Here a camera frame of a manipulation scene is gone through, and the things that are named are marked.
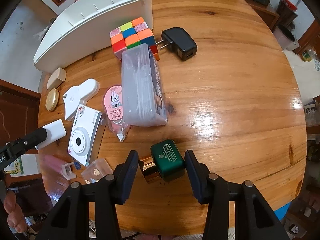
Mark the clear sticker decorated box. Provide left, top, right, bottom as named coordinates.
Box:
left=81, top=158, right=113, bottom=184

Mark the white compact camera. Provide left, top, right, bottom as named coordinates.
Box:
left=67, top=104, right=106, bottom=166

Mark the green and gold bottle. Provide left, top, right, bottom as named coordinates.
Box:
left=139, top=139, right=185, bottom=184

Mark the clear plastic floss box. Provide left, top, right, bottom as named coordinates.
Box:
left=121, top=44, right=168, bottom=127

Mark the white power adapter charger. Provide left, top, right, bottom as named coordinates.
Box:
left=35, top=119, right=66, bottom=150

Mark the person's left hand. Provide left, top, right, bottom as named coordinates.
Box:
left=3, top=190, right=28, bottom=233

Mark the white fan-shaped device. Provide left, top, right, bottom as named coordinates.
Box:
left=63, top=79, right=100, bottom=121

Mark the beige rectangular case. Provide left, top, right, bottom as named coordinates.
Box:
left=47, top=68, right=66, bottom=90

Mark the pink correction tape dispenser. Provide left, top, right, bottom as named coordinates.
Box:
left=103, top=85, right=131, bottom=142

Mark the multicolour puzzle cube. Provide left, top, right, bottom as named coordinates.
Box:
left=109, top=17, right=160, bottom=61

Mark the white plastic storage bin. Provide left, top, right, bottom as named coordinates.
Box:
left=34, top=0, right=153, bottom=73

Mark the black wall charger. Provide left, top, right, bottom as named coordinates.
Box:
left=156, top=27, right=197, bottom=61

